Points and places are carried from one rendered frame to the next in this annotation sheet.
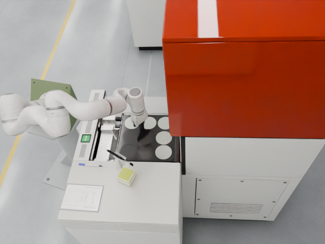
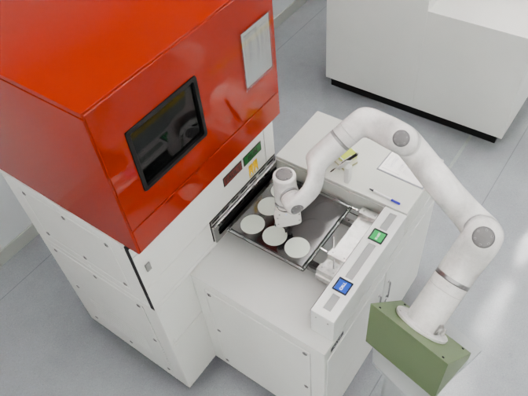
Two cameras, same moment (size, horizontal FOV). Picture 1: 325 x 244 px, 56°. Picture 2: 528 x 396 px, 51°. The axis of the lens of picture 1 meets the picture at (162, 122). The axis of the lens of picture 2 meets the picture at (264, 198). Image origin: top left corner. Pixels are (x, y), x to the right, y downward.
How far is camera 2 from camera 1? 247 cm
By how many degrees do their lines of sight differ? 74
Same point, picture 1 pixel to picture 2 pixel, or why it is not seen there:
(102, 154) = (362, 228)
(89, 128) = (367, 251)
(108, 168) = (363, 185)
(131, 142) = (314, 221)
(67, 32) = not seen: outside the picture
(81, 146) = (388, 227)
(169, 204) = (315, 126)
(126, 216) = not seen: hidden behind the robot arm
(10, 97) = (478, 221)
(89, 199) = (399, 162)
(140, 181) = not seen: hidden behind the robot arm
